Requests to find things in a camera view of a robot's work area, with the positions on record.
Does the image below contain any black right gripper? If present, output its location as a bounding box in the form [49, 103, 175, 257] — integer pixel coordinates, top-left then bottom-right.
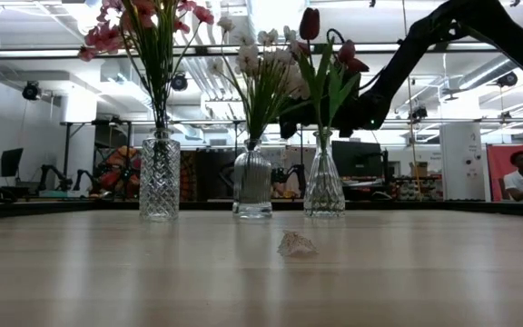
[279, 90, 392, 141]

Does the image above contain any ribbed glass bottle vase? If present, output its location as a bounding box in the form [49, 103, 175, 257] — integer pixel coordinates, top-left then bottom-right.
[232, 138, 273, 220]

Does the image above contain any pink artificial flower bunch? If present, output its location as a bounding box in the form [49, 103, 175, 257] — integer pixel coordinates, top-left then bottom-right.
[152, 0, 216, 133]
[118, 0, 172, 133]
[77, 0, 167, 133]

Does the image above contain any diamond-cut cylinder glass vase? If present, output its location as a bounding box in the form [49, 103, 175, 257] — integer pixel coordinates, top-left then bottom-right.
[138, 128, 182, 223]

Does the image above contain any flared glass carafe vase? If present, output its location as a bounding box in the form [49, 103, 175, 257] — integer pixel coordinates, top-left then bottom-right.
[303, 130, 347, 218]

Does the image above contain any large black monitor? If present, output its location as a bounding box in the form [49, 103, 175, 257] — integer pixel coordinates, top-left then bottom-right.
[343, 140, 383, 181]

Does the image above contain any black panel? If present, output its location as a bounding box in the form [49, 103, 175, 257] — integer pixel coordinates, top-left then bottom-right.
[196, 148, 234, 201]

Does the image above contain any fallen white spotted petal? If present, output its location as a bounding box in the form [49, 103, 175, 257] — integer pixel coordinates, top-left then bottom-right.
[277, 231, 320, 259]

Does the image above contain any white round column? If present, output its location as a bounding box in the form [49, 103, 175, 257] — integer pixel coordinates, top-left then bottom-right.
[439, 121, 488, 202]

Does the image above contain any small black monitor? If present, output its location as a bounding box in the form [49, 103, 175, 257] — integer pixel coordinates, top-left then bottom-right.
[0, 147, 25, 178]

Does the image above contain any yellow hanging cable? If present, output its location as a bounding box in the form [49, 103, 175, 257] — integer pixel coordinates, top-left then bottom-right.
[400, 0, 422, 196]

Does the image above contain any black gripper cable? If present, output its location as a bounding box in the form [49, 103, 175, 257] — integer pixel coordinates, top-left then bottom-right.
[326, 27, 349, 51]

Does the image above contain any black overhead frame bar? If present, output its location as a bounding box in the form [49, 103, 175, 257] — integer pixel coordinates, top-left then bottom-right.
[0, 42, 523, 61]

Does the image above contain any red partition wall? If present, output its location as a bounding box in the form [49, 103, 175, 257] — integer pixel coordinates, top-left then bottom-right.
[487, 143, 523, 202]

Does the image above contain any black aluminium table frame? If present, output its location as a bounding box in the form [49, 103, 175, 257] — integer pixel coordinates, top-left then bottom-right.
[0, 198, 523, 220]

